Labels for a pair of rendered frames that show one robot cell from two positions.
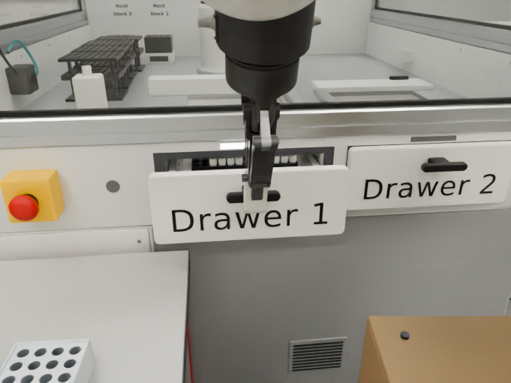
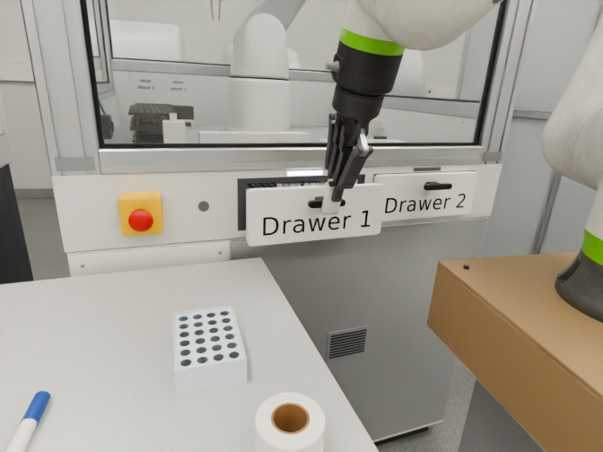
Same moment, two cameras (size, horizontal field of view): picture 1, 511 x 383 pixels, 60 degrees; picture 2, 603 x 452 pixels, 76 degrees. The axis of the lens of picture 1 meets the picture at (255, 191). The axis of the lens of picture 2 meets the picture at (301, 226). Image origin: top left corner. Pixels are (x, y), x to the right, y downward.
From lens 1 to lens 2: 0.26 m
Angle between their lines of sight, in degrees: 15
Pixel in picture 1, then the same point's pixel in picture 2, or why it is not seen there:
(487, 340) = (511, 266)
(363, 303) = (380, 297)
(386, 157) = (399, 181)
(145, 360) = (271, 321)
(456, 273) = not seen: hidden behind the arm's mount
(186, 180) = (275, 193)
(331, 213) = (372, 219)
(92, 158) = (189, 182)
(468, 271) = not seen: hidden behind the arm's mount
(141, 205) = (224, 221)
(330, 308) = (358, 302)
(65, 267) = (166, 273)
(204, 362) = not seen: hidden behind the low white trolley
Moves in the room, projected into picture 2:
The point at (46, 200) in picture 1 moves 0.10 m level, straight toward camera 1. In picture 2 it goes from (156, 215) to (180, 231)
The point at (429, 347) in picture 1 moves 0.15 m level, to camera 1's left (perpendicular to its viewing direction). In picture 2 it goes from (483, 271) to (387, 279)
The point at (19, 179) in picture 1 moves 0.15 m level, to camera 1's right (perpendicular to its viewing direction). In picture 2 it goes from (135, 197) to (221, 195)
